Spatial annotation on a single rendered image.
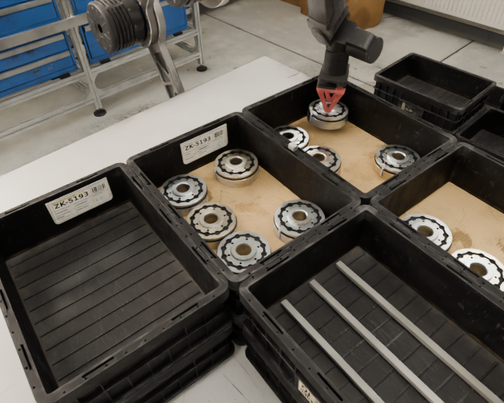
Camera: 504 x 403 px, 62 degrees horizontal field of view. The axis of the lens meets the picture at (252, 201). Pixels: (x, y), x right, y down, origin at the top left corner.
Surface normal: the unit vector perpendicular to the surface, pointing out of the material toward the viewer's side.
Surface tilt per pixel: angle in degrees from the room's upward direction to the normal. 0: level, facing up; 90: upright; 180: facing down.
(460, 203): 0
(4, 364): 0
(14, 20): 90
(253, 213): 0
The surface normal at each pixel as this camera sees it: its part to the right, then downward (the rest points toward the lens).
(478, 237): -0.03, -0.71
